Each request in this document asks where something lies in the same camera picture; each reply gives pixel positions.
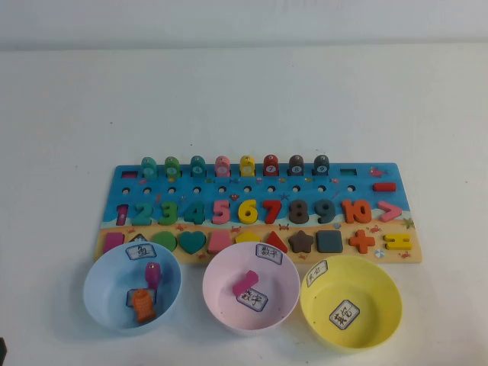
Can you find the yellow plastic bowl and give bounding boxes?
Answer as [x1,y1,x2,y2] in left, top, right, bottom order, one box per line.
[300,254,404,355]

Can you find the slate fish peg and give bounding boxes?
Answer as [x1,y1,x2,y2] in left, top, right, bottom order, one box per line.
[313,154,330,177]

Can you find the red fish peg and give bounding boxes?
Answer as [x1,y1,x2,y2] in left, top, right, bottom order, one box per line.
[263,154,280,177]

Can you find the large paper label number characters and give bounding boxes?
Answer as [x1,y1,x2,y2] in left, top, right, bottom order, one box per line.
[236,288,270,313]

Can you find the green fish peg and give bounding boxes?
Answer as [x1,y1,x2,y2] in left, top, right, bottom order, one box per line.
[164,156,181,179]

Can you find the magenta rectangle shape piece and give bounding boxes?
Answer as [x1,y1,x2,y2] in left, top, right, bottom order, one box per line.
[104,232,125,253]

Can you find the red number seven piece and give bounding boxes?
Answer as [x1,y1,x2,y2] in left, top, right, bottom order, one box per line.
[261,199,283,225]

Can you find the yellow pentagon shape piece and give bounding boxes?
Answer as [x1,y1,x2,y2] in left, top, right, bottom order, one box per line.
[234,230,262,247]

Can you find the small paper label number characters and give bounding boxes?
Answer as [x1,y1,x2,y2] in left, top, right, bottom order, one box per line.
[255,242,284,265]

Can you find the pink trapezoid shape piece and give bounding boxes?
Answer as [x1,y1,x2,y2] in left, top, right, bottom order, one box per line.
[207,230,233,255]

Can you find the pink greater-than sign piece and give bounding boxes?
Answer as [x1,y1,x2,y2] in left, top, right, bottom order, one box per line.
[377,201,403,222]

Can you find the orange wooden fish piece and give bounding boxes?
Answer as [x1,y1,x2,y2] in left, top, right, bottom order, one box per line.
[131,288,156,324]

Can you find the slate square shape piece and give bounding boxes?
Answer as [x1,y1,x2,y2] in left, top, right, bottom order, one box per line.
[316,230,344,254]

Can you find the orange plus sign piece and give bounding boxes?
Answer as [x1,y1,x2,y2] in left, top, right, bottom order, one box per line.
[348,229,377,255]

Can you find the magenta number one piece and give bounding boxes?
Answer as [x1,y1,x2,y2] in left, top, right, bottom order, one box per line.
[233,270,260,296]

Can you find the light blue plastic bowl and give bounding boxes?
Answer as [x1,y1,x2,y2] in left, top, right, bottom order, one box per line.
[82,240,183,336]

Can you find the teal heart shape piece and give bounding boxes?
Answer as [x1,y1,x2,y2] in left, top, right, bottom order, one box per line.
[178,230,207,255]

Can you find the paper label under fish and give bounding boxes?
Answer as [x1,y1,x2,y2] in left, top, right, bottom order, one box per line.
[127,288,158,306]

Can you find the blue wooden puzzle board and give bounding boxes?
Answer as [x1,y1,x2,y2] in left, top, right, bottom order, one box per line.
[93,162,423,265]

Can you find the yellow number six piece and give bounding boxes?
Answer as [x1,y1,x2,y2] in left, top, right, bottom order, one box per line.
[238,199,260,225]

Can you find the pink number five piece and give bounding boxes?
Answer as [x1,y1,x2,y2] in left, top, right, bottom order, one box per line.
[212,199,232,225]

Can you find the slate number nine piece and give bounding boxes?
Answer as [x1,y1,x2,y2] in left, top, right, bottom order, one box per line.
[316,199,337,225]

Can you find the brown star shape piece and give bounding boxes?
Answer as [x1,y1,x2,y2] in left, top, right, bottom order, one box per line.
[287,230,316,254]

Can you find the dark teal number four piece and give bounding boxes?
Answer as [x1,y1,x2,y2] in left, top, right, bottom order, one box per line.
[185,200,207,225]

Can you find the yellow fish peg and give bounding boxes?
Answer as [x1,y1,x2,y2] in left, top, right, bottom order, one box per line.
[239,154,256,178]

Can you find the pink fish peg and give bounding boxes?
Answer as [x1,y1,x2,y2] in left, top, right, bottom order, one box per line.
[214,155,232,178]

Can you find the brown number eight piece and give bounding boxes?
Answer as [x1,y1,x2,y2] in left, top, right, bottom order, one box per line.
[288,200,310,225]

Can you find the red triangle shape piece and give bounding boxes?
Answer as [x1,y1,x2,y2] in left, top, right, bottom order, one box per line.
[262,230,289,252]

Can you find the teal number two piece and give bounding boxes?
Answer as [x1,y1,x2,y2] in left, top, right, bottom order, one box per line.
[132,201,154,226]

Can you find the pink plastic bowl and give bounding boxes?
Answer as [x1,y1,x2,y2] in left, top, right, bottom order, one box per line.
[201,242,300,338]

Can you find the dark teal fish peg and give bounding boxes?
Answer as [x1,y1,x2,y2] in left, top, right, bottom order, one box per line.
[190,155,207,178]

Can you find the purple wooden fish piece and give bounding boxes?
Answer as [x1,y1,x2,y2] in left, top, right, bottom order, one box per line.
[146,261,162,290]

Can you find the paper label fish character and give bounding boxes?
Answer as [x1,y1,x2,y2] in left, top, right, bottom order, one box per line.
[125,244,157,261]

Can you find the yellow equals sign piece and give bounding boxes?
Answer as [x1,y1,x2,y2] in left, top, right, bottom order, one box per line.
[383,233,412,252]

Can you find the brown fish peg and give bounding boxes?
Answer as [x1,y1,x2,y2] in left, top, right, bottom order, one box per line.
[288,154,305,177]

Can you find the orange number ten piece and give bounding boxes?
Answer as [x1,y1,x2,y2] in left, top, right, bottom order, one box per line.
[341,199,373,225]

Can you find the green number three piece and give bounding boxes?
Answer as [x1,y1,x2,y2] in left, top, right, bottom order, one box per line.
[159,200,180,226]

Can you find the green circle shape piece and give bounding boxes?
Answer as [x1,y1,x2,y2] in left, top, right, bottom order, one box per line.
[152,231,178,252]

